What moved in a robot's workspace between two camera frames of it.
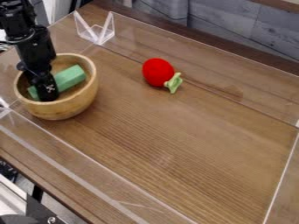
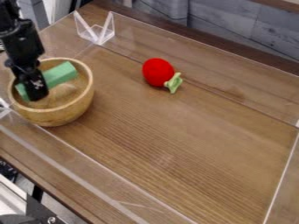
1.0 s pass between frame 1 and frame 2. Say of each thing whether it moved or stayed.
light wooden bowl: moved
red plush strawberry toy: stayed
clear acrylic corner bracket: stayed
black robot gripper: moved
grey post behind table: stayed
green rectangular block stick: moved
